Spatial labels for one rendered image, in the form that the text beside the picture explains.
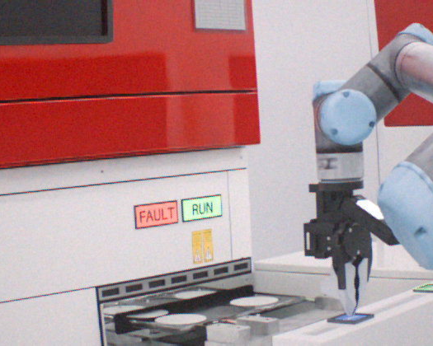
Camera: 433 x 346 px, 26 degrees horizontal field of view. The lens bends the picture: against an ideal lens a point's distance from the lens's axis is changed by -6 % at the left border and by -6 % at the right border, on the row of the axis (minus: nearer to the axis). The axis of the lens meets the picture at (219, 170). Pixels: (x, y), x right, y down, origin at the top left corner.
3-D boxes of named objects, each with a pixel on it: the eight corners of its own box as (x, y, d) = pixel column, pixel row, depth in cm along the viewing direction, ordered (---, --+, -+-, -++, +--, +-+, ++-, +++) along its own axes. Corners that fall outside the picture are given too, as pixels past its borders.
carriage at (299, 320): (204, 355, 179) (204, 340, 179) (325, 319, 206) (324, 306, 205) (237, 360, 174) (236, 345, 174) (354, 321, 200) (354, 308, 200)
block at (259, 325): (236, 332, 185) (235, 317, 185) (248, 329, 188) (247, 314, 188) (268, 336, 180) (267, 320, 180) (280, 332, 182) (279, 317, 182)
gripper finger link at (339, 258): (348, 285, 151) (347, 231, 151) (357, 286, 150) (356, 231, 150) (331, 291, 148) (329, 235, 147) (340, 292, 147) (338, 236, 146)
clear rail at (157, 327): (61, 313, 205) (60, 306, 205) (66, 312, 206) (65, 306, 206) (181, 336, 180) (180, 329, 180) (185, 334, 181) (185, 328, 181)
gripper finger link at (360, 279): (339, 309, 156) (338, 254, 156) (368, 311, 152) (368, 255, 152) (327, 313, 154) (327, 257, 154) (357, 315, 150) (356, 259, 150)
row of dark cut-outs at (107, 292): (97, 300, 189) (96, 287, 189) (248, 269, 220) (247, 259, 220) (99, 301, 188) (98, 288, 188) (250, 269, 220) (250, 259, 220)
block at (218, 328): (207, 339, 180) (205, 324, 179) (219, 336, 182) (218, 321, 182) (238, 344, 174) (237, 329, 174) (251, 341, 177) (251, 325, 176)
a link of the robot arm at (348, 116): (369, 62, 134) (359, 66, 145) (311, 114, 135) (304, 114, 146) (405, 105, 135) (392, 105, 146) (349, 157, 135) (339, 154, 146)
